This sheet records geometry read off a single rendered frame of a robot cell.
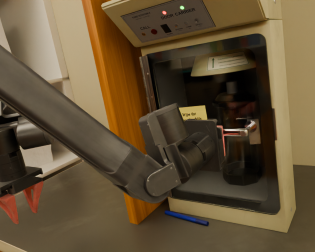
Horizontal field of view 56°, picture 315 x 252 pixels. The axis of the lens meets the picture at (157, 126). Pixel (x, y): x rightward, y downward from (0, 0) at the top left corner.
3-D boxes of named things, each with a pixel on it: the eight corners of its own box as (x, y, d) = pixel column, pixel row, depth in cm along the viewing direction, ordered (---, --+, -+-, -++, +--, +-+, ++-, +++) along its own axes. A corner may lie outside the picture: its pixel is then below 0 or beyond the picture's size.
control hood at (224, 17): (139, 47, 75) (132, 6, 73) (270, 19, 57) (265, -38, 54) (108, 50, 66) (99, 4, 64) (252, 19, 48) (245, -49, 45)
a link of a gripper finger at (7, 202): (45, 214, 65) (34, 175, 63) (15, 232, 59) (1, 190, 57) (28, 209, 69) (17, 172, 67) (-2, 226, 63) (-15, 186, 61)
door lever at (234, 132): (216, 131, 69) (215, 120, 68) (257, 131, 63) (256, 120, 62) (206, 139, 64) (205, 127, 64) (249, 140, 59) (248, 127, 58)
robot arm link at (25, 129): (2, 112, 68) (-17, 94, 60) (52, 102, 70) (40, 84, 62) (4, 161, 64) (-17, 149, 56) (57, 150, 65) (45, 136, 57)
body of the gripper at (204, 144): (218, 118, 55) (202, 129, 49) (223, 168, 57) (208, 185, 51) (187, 118, 58) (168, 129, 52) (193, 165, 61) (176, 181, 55)
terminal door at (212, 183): (168, 196, 84) (143, 54, 75) (281, 214, 66) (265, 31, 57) (167, 197, 83) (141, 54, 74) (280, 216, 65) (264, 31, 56)
